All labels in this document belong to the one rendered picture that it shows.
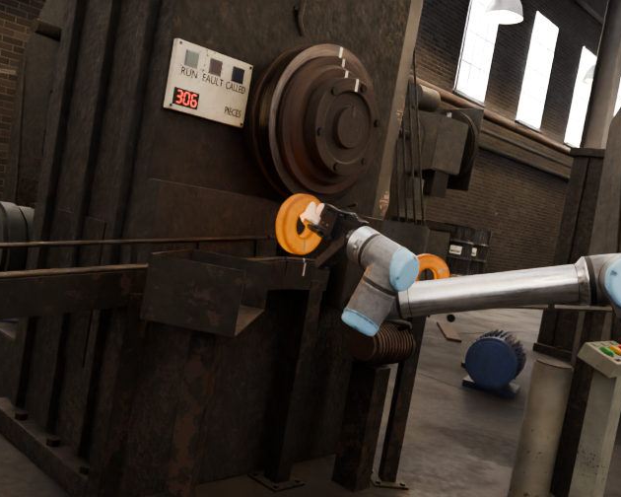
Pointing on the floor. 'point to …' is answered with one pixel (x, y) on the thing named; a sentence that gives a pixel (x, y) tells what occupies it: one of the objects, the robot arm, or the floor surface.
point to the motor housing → (367, 402)
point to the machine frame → (102, 197)
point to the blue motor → (495, 364)
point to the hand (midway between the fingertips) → (303, 216)
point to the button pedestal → (600, 417)
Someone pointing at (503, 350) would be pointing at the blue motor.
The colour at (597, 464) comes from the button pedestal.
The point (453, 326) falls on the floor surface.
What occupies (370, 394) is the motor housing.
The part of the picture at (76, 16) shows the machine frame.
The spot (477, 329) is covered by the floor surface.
